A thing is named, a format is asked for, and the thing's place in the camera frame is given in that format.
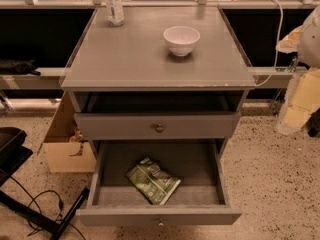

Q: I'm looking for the metal shelf rail frame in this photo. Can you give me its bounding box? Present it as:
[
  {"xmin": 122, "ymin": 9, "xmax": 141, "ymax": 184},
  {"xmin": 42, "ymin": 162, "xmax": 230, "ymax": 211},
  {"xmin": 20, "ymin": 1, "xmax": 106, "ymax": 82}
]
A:
[{"xmin": 1, "ymin": 1, "xmax": 311, "ymax": 94}]

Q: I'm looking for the white ceramic bowl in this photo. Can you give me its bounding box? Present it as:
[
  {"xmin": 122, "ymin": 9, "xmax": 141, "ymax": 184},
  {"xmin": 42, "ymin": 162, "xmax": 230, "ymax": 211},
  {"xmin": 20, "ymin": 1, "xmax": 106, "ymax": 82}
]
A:
[{"xmin": 163, "ymin": 26, "xmax": 200, "ymax": 57}]

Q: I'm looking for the white hanging cable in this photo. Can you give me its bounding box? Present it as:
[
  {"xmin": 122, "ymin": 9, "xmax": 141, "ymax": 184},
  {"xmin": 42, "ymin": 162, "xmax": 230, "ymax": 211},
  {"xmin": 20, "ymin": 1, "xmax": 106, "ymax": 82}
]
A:
[{"xmin": 254, "ymin": 0, "xmax": 284, "ymax": 88}]

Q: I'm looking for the middle drawer knob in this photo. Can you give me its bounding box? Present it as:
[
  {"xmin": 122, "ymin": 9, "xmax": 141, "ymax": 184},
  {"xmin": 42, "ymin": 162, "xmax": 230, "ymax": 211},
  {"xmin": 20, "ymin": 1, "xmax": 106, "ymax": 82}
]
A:
[{"xmin": 157, "ymin": 219, "xmax": 164, "ymax": 226}]

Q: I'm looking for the grey top drawer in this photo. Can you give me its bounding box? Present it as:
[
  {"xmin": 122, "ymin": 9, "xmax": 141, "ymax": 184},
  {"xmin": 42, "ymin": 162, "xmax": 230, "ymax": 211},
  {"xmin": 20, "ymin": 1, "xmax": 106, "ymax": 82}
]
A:
[{"xmin": 74, "ymin": 112, "xmax": 240, "ymax": 140}]

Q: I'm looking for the open cardboard box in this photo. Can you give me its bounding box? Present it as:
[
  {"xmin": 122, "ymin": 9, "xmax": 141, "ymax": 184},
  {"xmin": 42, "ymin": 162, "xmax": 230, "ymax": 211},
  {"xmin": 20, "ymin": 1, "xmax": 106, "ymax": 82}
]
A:
[{"xmin": 43, "ymin": 92, "xmax": 96, "ymax": 173}]

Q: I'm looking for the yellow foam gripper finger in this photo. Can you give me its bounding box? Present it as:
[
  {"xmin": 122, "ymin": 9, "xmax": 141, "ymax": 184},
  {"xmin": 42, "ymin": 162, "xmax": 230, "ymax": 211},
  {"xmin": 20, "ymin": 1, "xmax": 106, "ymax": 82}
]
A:
[
  {"xmin": 276, "ymin": 67, "xmax": 320, "ymax": 135},
  {"xmin": 276, "ymin": 26, "xmax": 302, "ymax": 54}
]

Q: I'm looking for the grey drawer cabinet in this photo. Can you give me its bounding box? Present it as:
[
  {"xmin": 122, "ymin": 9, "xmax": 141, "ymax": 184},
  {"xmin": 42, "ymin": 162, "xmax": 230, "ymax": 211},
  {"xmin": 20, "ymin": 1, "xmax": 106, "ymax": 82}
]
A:
[{"xmin": 59, "ymin": 5, "xmax": 257, "ymax": 143}]

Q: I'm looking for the round top drawer knob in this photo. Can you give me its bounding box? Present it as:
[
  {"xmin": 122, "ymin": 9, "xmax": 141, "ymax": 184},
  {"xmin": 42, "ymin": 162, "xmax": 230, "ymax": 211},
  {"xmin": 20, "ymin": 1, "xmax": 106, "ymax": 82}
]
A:
[{"xmin": 155, "ymin": 124, "xmax": 164, "ymax": 133}]

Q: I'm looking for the clear plastic water bottle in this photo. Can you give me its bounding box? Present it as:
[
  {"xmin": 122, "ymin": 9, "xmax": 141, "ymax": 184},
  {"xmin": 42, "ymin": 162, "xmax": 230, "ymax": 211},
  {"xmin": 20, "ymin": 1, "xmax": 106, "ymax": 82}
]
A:
[{"xmin": 104, "ymin": 0, "xmax": 124, "ymax": 26}]

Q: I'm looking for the black object on shelf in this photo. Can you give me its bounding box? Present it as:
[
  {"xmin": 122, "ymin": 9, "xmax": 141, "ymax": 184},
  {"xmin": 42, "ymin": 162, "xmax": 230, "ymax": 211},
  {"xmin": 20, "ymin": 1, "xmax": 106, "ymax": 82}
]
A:
[{"xmin": 0, "ymin": 60, "xmax": 41, "ymax": 76}]

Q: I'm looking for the black floor stand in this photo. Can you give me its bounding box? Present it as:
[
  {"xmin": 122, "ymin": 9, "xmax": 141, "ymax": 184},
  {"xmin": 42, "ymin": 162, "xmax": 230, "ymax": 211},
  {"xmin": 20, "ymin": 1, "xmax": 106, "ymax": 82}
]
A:
[{"xmin": 0, "ymin": 127, "xmax": 89, "ymax": 240}]

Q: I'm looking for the green jalapeno chip bag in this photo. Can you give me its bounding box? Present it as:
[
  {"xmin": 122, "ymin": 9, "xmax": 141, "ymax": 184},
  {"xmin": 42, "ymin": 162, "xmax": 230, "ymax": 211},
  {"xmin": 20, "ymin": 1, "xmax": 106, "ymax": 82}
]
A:
[{"xmin": 126, "ymin": 157, "xmax": 181, "ymax": 205}]

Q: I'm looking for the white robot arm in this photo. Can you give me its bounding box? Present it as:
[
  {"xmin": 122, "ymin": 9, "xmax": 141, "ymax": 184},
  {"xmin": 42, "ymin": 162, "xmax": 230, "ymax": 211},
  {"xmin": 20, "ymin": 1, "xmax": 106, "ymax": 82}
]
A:
[{"xmin": 276, "ymin": 6, "xmax": 320, "ymax": 135}]

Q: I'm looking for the grey open middle drawer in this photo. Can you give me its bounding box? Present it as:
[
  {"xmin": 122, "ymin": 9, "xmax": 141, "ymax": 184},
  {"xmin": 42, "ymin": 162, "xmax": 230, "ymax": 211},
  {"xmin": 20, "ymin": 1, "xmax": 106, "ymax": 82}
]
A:
[{"xmin": 77, "ymin": 140, "xmax": 241, "ymax": 226}]

